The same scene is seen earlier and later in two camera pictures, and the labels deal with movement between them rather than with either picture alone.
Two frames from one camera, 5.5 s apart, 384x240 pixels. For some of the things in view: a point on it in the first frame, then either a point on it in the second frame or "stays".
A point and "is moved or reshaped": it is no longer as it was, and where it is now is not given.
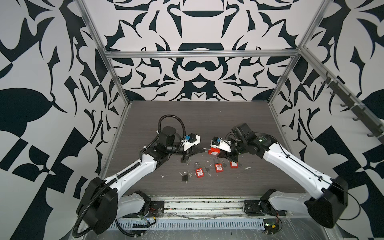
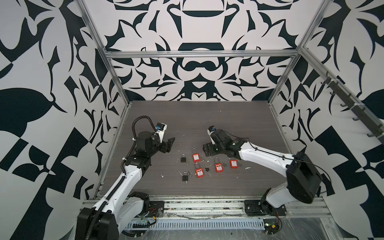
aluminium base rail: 212,208 stays
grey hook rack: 365,115 stays
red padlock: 219,166 stays
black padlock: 185,177 stays
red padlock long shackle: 234,165 stays
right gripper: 228,155 → 212,142
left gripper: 191,152 → 165,146
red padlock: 199,171 stays
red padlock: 213,151 is moved or reshaped
